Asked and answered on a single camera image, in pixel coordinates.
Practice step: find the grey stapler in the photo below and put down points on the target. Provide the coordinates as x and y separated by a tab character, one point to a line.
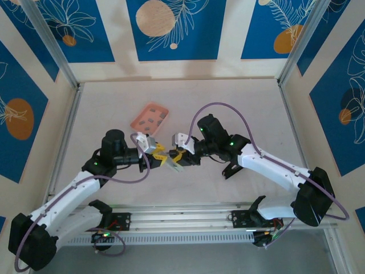
174	168

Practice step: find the pink plastic tray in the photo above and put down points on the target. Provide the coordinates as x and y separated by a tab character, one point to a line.
142	114

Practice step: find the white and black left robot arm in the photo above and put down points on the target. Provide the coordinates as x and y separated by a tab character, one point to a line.
71	188

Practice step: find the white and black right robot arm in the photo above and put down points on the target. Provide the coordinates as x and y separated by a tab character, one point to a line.
271	165

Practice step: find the blue panel with cream circle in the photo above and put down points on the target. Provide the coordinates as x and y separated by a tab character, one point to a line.
199	42

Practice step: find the circuit board with green LED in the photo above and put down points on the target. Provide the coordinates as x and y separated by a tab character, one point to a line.
104	236
265	238

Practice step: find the blue panel small orange circle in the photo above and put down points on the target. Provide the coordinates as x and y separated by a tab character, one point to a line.
99	42

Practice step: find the blue panel large orange circle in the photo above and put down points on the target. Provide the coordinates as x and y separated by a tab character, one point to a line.
8	157

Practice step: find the blue panel with feather leaf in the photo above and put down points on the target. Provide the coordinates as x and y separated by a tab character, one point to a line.
256	28

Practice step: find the blue panel dark flower print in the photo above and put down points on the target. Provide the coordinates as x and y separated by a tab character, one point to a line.
328	114

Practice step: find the aluminium side rail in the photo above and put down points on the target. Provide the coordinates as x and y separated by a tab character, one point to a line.
291	120
68	128

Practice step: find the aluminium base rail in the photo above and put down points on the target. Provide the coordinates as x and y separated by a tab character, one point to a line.
182	217

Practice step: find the aluminium frame post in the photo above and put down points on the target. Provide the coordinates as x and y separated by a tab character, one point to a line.
54	48
299	42

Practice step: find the blue leaf-print wall panel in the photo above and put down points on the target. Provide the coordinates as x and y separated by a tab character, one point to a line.
34	48
319	51

